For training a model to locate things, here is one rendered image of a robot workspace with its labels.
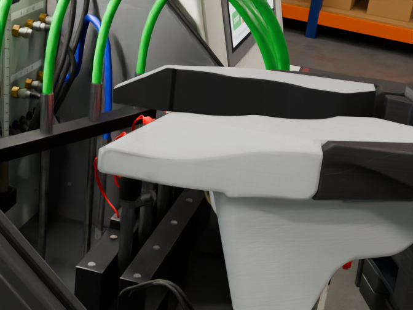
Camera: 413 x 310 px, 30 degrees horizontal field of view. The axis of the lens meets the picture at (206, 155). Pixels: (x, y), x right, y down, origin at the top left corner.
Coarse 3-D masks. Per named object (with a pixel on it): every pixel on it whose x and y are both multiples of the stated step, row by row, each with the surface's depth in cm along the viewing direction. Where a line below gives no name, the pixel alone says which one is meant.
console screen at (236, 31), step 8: (224, 0) 139; (272, 0) 179; (224, 8) 139; (232, 8) 144; (272, 8) 179; (224, 16) 139; (232, 16) 144; (240, 16) 150; (224, 24) 140; (232, 24) 144; (240, 24) 150; (224, 32) 140; (232, 32) 144; (240, 32) 150; (248, 32) 156; (232, 40) 144; (240, 40) 150; (248, 40) 156; (232, 48) 144; (240, 48) 150; (248, 48) 156; (232, 56) 144; (240, 56) 150; (232, 64) 144
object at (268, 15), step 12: (12, 0) 95; (252, 0) 86; (264, 0) 86; (0, 12) 95; (264, 12) 86; (0, 24) 96; (276, 24) 86; (0, 36) 97; (276, 36) 87; (0, 48) 98; (276, 48) 87; (288, 60) 88
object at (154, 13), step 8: (160, 0) 114; (152, 8) 115; (160, 8) 115; (256, 8) 111; (152, 16) 116; (152, 24) 116; (144, 32) 117; (144, 40) 117; (144, 48) 118; (144, 56) 119; (144, 64) 119; (136, 72) 120; (144, 72) 120
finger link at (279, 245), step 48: (144, 144) 19; (192, 144) 19; (240, 144) 19; (288, 144) 19; (240, 192) 19; (288, 192) 19; (240, 240) 20; (288, 240) 20; (336, 240) 21; (384, 240) 21; (240, 288) 20; (288, 288) 21
